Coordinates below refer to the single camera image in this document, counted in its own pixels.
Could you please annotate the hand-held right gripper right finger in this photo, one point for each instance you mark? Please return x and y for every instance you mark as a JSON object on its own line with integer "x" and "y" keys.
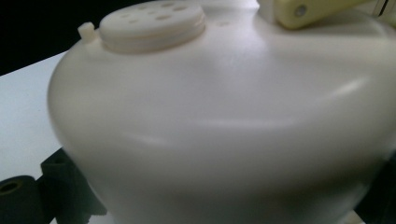
{"x": 382, "y": 194}

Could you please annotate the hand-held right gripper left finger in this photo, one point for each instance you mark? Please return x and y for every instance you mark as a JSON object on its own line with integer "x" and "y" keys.
{"x": 67, "y": 186}

